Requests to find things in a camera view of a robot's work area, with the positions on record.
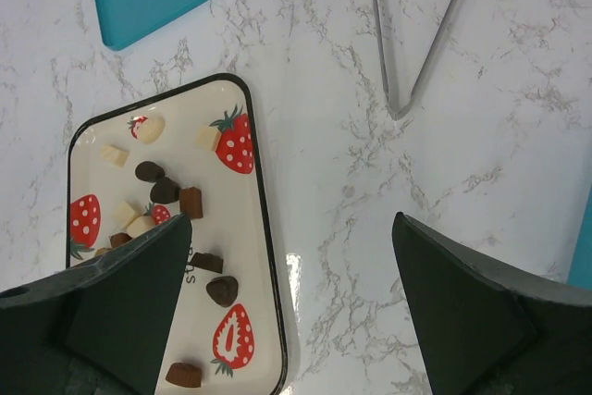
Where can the teal chocolate box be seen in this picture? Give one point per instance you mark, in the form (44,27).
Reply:
(580,273)

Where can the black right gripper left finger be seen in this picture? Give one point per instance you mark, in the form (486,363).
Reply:
(100,327)

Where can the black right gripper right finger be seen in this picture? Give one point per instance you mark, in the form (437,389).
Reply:
(487,327)

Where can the white heart chocolate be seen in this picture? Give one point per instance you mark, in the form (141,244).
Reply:
(139,226)
(150,129)

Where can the strawberry print serving tray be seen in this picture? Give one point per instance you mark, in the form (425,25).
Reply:
(241,349)

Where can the white cube chocolate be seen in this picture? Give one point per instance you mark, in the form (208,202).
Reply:
(124,214)
(208,138)
(113,155)

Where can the dark round cup chocolate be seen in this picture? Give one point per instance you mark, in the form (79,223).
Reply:
(149,171)

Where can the brown square chocolate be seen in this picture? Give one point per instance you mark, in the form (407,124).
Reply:
(119,239)
(190,203)

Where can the brown cup chocolate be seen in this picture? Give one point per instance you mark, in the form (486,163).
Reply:
(185,375)

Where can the dark heart chocolate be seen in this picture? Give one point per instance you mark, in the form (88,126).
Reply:
(223,290)
(165,191)

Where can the metal tongs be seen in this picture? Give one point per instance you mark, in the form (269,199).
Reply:
(408,34)

